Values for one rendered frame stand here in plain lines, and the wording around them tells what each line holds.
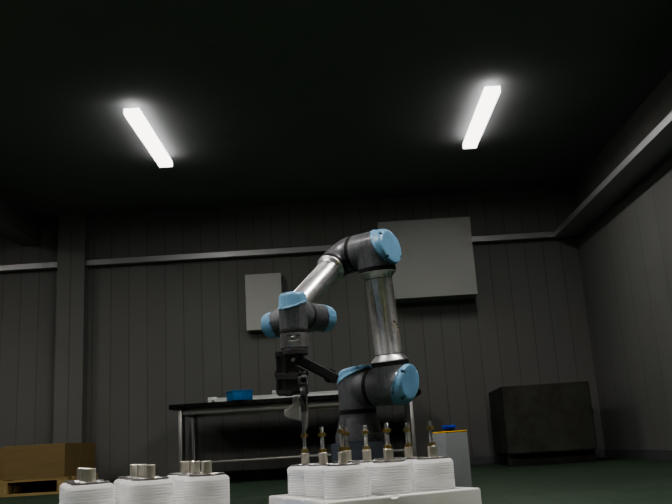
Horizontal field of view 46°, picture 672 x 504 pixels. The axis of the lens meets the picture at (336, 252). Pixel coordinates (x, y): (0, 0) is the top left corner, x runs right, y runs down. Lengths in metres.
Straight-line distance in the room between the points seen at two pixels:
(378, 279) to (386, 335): 0.17
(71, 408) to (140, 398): 0.71
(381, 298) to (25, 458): 6.00
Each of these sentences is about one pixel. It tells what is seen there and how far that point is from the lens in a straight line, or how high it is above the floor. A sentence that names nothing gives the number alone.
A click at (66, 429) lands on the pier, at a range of 8.86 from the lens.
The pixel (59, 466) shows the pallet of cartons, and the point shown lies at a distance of 7.95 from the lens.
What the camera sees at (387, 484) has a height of 0.20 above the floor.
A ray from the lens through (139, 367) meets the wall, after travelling 8.84.
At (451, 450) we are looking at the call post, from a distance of 2.18.
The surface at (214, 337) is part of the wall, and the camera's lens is 8.70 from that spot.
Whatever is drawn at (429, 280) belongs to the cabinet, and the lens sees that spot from 8.42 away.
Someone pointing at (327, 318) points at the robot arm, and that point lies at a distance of 2.16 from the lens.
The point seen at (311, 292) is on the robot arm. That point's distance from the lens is 2.33.
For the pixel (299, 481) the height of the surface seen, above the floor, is 0.21.
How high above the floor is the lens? 0.30
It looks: 14 degrees up
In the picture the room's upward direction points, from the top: 4 degrees counter-clockwise
